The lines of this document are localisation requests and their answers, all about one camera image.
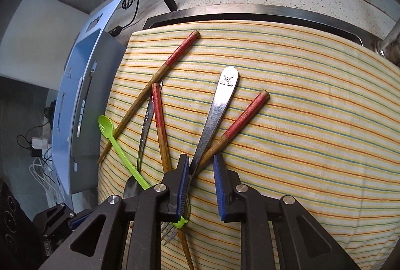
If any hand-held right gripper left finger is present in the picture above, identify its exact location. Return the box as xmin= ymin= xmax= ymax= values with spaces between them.
xmin=37 ymin=154 xmax=191 ymax=270

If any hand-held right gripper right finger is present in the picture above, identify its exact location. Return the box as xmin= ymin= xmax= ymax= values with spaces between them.
xmin=212 ymin=154 xmax=361 ymax=270

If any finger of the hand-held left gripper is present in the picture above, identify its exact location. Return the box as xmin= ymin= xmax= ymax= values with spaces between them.
xmin=70 ymin=211 xmax=97 ymax=228

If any green plastic spoon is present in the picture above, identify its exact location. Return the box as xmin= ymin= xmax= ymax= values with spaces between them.
xmin=98 ymin=115 xmax=190 ymax=230

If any ornate metal spoon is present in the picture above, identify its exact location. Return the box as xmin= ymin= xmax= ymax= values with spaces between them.
xmin=123 ymin=78 xmax=165 ymax=200

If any metal fork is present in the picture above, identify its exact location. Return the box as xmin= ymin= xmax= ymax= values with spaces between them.
xmin=161 ymin=66 xmax=240 ymax=247

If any blue plastic utensil basket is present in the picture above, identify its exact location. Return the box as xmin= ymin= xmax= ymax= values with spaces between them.
xmin=51 ymin=0 xmax=127 ymax=212

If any white charger plug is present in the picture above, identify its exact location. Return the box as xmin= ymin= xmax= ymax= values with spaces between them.
xmin=30 ymin=136 xmax=51 ymax=158

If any yellow striped cloth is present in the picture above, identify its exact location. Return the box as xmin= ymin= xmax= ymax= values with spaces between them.
xmin=97 ymin=20 xmax=400 ymax=270

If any black power adapter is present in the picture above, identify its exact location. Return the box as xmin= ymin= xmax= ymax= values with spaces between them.
xmin=44 ymin=99 xmax=57 ymax=121

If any stainless steel sink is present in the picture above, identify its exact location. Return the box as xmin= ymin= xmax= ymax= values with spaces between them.
xmin=142 ymin=5 xmax=386 ymax=47

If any white cutting board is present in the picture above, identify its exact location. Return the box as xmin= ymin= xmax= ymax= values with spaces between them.
xmin=0 ymin=0 xmax=93 ymax=91

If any chrome faucet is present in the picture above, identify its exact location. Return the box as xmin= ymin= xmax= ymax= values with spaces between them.
xmin=371 ymin=20 xmax=400 ymax=68

